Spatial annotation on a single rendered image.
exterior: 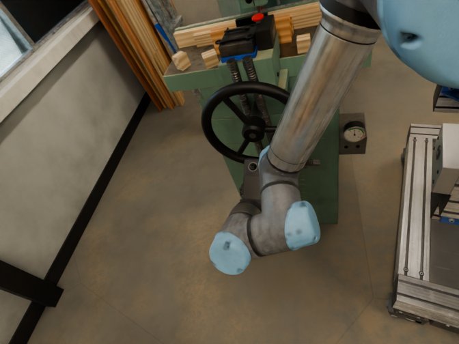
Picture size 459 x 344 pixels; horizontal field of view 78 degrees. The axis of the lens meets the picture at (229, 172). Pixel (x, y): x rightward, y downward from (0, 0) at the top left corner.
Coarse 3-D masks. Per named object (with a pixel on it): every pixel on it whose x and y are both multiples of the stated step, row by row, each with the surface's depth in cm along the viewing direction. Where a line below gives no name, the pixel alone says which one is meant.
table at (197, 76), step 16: (304, 32) 82; (192, 48) 96; (208, 48) 93; (288, 48) 79; (192, 64) 89; (288, 64) 78; (368, 64) 73; (176, 80) 89; (192, 80) 88; (208, 80) 87; (288, 80) 79
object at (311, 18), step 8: (296, 16) 82; (304, 16) 82; (312, 16) 81; (320, 16) 81; (296, 24) 84; (304, 24) 83; (312, 24) 83; (200, 32) 93; (208, 32) 91; (200, 40) 94; (208, 40) 93
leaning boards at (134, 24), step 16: (96, 0) 185; (112, 0) 181; (128, 0) 192; (112, 16) 193; (128, 16) 190; (144, 16) 212; (112, 32) 196; (128, 32) 194; (144, 32) 205; (128, 48) 208; (144, 48) 207; (160, 48) 229; (144, 64) 216; (160, 64) 214; (144, 80) 226; (160, 80) 227; (160, 96) 239; (176, 96) 236
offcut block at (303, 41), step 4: (300, 36) 75; (304, 36) 74; (308, 36) 73; (296, 40) 74; (300, 40) 73; (304, 40) 73; (308, 40) 73; (300, 44) 74; (304, 44) 74; (308, 44) 74; (300, 48) 75; (304, 48) 75; (308, 48) 74; (300, 52) 75; (304, 52) 75
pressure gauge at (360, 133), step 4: (348, 124) 84; (352, 124) 83; (356, 124) 82; (360, 124) 82; (344, 128) 85; (348, 128) 83; (352, 128) 83; (356, 128) 82; (360, 128) 82; (364, 128) 82; (344, 132) 84; (348, 132) 84; (352, 132) 84; (356, 132) 83; (360, 132) 83; (364, 132) 83; (344, 136) 85; (348, 136) 85; (352, 136) 85; (356, 136) 84; (360, 136) 84; (364, 136) 84; (348, 140) 86; (352, 140) 86; (356, 140) 86; (360, 140) 85
